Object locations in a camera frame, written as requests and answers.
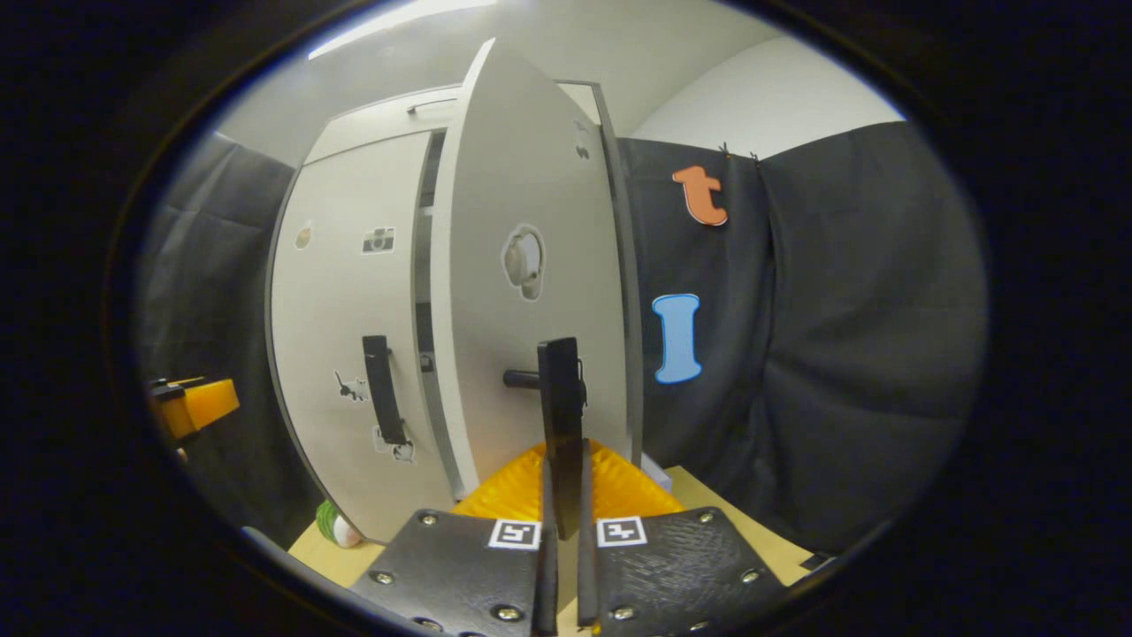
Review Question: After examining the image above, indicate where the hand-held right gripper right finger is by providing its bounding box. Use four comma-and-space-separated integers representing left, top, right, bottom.
577, 438, 790, 637

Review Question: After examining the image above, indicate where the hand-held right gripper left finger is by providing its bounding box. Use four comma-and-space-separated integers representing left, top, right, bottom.
352, 440, 560, 637

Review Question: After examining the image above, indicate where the grey double-door shoe cabinet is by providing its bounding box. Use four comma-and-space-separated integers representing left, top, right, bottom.
265, 80, 645, 545

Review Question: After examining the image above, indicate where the green white plush toy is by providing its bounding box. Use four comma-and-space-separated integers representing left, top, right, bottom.
316, 500, 364, 549

